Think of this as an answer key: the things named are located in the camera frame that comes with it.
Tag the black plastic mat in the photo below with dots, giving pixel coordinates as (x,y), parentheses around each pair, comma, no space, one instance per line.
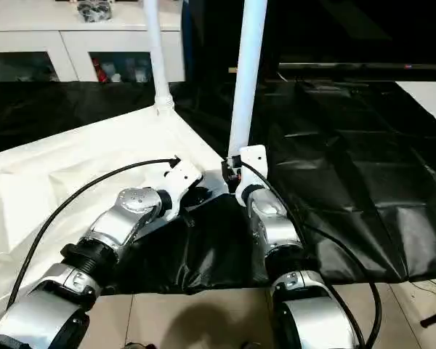
(363,167)

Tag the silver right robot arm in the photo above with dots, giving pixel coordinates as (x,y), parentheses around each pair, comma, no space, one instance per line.
(272,225)

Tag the black low shelf board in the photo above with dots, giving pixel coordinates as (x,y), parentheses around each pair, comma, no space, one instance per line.
(363,67)

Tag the white plastic table top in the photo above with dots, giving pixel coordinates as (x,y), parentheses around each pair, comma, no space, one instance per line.
(58,167)

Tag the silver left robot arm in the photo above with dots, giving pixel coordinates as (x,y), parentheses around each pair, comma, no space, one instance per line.
(123,214)

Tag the red bottle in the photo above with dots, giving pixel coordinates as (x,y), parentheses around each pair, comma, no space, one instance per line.
(99,70)

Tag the white plastic table leg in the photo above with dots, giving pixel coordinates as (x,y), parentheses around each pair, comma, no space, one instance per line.
(245,80)
(157,58)

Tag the white paper sheet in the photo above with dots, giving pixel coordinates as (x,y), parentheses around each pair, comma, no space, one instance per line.
(432,102)

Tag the white sideboard cabinet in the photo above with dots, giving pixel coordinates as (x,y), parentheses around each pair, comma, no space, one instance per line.
(58,22)

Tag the grey crumpled object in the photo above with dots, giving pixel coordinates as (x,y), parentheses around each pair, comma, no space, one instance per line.
(94,11)

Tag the small white jar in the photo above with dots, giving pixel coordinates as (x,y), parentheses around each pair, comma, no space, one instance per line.
(140,73)

